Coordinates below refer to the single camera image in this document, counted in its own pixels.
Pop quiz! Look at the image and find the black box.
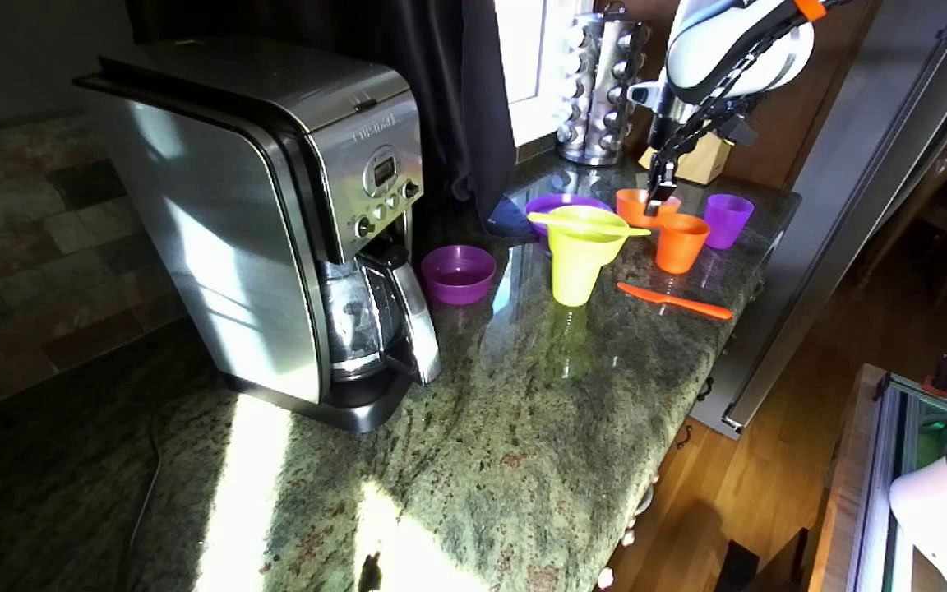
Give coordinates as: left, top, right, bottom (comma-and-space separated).
714, 526, 817, 592

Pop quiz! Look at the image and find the metal framed glass cabinet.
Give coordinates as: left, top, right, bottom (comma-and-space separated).
812, 361, 947, 592

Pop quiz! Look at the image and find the chrome spice rack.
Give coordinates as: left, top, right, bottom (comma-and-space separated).
554, 8, 654, 170

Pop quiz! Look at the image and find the orange plastic cup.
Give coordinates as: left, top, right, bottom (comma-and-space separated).
653, 211, 714, 275

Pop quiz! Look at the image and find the stainless steel coffee maker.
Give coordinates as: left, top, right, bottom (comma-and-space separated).
74, 36, 445, 438

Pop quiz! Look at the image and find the yellow-green plastic cup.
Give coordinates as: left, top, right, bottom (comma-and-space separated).
549, 257, 610, 311

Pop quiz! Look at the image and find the white and black device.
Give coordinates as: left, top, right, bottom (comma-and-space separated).
887, 413, 947, 592

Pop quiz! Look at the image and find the yellow-green plastic knife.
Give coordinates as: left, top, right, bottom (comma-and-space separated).
527, 211, 654, 239

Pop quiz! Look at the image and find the purple plastic cup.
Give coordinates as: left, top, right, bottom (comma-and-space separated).
700, 191, 761, 257
418, 239, 500, 308

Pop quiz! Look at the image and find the stainless steel refrigerator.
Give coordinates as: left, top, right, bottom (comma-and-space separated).
692, 0, 947, 441

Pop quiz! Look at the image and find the bright window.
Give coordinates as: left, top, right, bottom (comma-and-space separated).
492, 0, 599, 151

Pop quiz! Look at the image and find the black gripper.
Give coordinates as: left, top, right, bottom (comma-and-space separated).
648, 95, 761, 215

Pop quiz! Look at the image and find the glass coffee carafe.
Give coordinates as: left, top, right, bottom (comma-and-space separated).
324, 257, 445, 387

